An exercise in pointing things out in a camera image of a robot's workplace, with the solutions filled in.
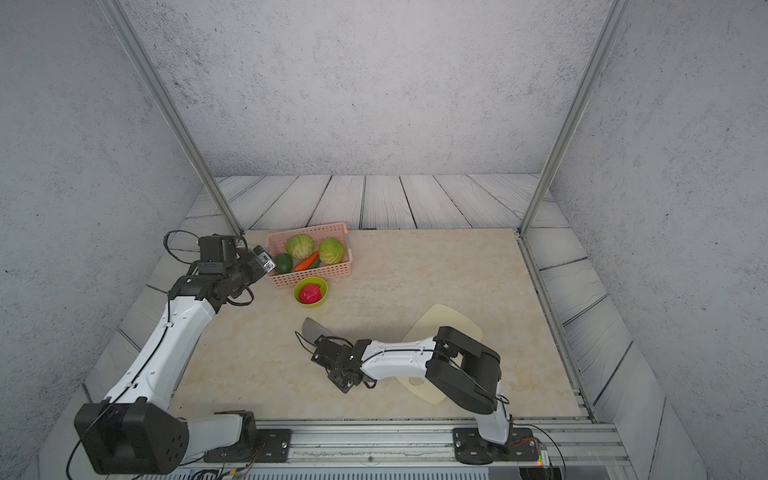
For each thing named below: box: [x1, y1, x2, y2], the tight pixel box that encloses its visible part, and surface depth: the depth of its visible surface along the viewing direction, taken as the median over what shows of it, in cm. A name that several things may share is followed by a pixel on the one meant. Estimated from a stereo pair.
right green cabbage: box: [318, 237, 345, 266], surface depth 108 cm
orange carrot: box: [294, 251, 319, 271], surface depth 111 cm
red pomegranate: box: [299, 284, 321, 304], surface depth 98 cm
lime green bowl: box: [293, 276, 329, 308], surface depth 98 cm
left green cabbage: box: [286, 233, 315, 260], surface depth 110 cm
